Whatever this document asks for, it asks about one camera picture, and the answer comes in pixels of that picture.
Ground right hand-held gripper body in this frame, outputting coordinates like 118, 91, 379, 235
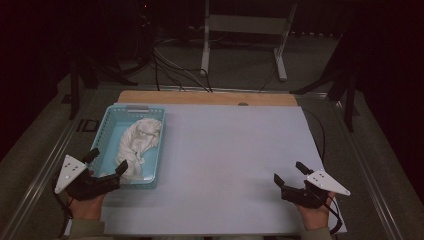
280, 168, 352, 210

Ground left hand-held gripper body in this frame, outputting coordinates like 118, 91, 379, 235
54, 154, 122, 202

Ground white cloth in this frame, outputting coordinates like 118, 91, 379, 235
114, 117, 163, 182

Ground light blue plastic basket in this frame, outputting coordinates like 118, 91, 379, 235
89, 103, 166, 190

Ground person's right hand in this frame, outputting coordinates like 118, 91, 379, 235
294, 191, 337, 232

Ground person's left hand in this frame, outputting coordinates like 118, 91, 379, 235
66, 193, 108, 222

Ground black square floor plate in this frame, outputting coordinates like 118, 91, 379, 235
76, 118, 100, 134

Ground black tripod stand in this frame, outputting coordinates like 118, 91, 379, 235
289, 29, 366, 134
68, 54, 139, 121

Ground wooden board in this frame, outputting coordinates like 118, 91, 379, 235
117, 89, 299, 108

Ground dark equipment tower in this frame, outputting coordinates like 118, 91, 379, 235
132, 0, 158, 66

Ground white metal stand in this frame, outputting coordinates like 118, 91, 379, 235
200, 0, 299, 82

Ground aluminium rail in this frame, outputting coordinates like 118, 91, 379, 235
333, 99, 406, 240
0, 87, 101, 240

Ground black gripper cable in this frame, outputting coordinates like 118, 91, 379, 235
313, 189, 344, 236
51, 176, 74, 239

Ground thin black cable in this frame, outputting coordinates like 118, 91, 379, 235
301, 107, 327, 165

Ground black floor cable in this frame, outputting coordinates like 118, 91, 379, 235
151, 37, 188, 93
258, 49, 284, 94

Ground grey floor cable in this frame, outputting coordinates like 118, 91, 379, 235
153, 46, 210, 93

